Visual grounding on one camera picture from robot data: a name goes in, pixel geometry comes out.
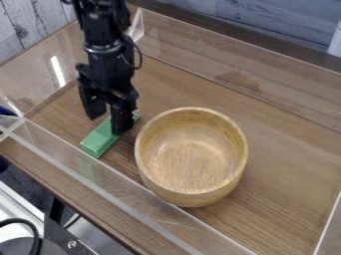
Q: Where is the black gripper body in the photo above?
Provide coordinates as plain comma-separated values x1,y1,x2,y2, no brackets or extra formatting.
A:
76,46,138,105

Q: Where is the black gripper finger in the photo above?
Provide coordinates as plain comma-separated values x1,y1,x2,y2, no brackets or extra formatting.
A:
110,100,137,135
78,82,106,120

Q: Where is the green rectangular block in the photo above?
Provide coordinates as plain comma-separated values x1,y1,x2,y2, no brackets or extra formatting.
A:
78,111,141,159

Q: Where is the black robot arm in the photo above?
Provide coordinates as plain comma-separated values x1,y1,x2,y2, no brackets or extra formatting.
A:
61,0,142,135

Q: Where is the brown wooden bowl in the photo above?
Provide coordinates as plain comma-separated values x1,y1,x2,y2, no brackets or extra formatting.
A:
134,107,248,207

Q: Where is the blue object at edge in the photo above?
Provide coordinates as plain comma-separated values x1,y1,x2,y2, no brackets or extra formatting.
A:
0,106,17,117

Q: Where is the black metal bracket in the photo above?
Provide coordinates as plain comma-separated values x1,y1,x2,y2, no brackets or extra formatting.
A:
40,217,98,255

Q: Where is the clear acrylic tray wall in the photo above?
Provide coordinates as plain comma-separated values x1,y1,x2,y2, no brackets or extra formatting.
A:
0,10,341,255

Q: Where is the black cable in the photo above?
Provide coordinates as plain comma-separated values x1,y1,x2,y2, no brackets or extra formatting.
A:
0,217,44,255

